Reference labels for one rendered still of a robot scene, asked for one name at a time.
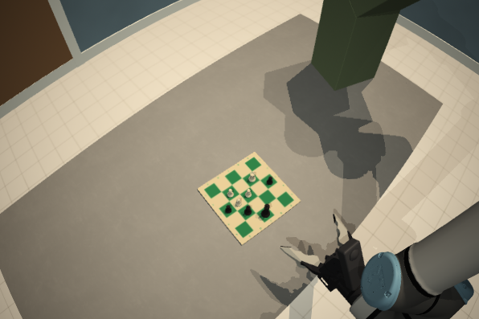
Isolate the green and cream chessboard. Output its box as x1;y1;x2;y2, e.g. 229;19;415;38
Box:
198;152;301;245

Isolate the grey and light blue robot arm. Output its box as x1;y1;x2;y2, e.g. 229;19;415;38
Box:
337;201;479;319

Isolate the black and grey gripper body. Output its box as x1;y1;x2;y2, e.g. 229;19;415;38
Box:
317;248;362;305

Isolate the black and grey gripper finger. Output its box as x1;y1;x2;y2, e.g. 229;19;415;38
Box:
280;246;331;277
333;214;353;247

